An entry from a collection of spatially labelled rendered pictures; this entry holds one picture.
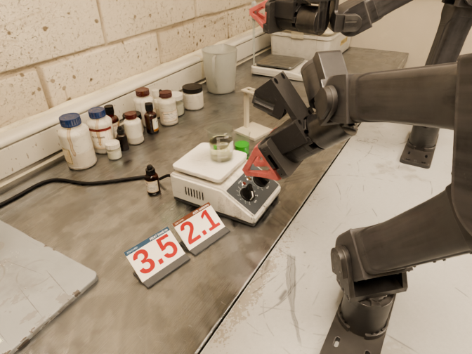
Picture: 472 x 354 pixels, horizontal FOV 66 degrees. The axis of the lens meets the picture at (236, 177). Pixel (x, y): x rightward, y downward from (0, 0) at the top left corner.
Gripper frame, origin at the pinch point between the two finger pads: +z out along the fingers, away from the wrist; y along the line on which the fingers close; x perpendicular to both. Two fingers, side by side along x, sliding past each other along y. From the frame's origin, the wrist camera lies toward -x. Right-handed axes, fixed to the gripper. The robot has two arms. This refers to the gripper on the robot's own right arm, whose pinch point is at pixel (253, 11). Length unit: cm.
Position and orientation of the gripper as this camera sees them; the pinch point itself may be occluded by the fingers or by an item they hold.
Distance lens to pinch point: 97.7
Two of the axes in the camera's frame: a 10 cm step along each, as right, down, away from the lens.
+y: -7.1, 4.0, -5.9
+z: -7.1, -3.8, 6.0
